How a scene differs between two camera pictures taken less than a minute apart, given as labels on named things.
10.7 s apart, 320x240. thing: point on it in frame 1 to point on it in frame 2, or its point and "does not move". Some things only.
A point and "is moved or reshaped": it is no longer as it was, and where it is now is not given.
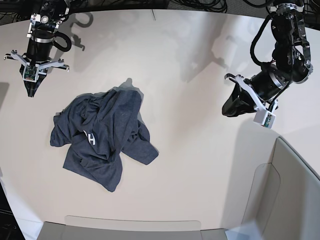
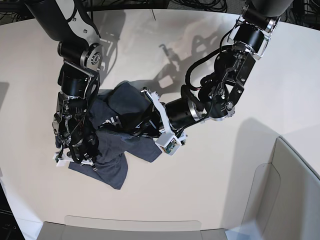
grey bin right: (285, 202) does not move
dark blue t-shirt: (100, 128) is moved or reshaped
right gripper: (241, 106) to (161, 125)
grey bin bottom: (101, 228) does not move
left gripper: (43, 65) to (84, 151)
